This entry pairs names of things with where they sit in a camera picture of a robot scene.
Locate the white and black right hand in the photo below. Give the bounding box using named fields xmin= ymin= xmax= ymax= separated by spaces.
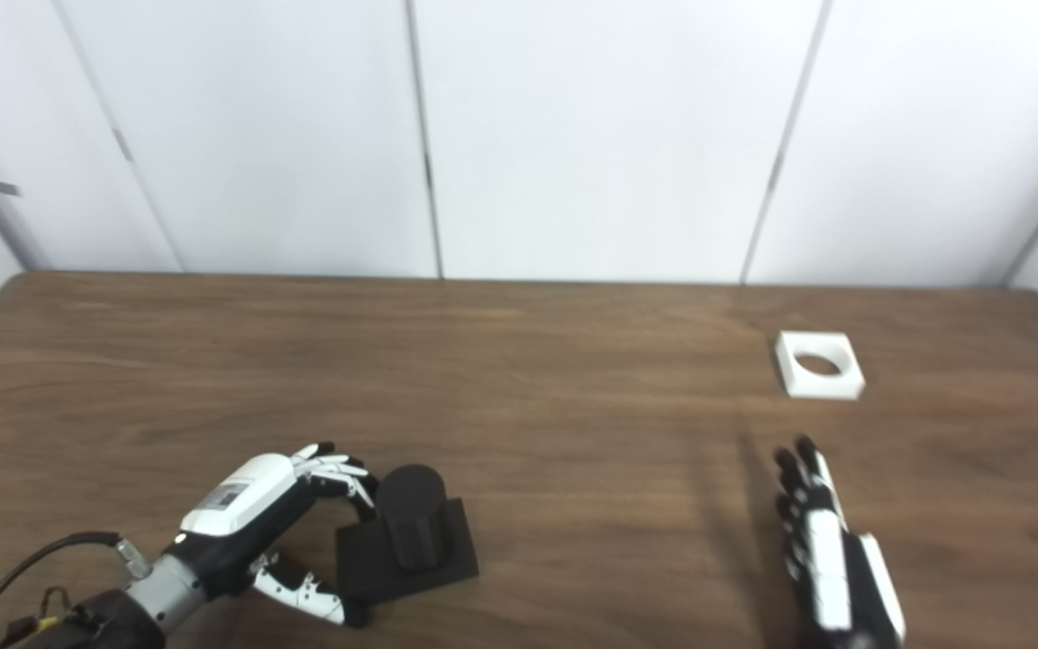
xmin=772 ymin=436 xmax=906 ymax=649

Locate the white and black left hand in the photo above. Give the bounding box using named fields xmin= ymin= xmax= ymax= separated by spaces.
xmin=178 ymin=442 xmax=382 ymax=627

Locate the black peg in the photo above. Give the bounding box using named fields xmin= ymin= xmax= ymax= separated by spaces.
xmin=335 ymin=464 xmax=480 ymax=607

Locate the white square piece with hole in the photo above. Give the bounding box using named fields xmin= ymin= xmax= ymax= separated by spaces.
xmin=774 ymin=331 xmax=867 ymax=400

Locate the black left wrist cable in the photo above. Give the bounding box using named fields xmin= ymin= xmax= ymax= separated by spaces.
xmin=0 ymin=532 xmax=155 ymax=649

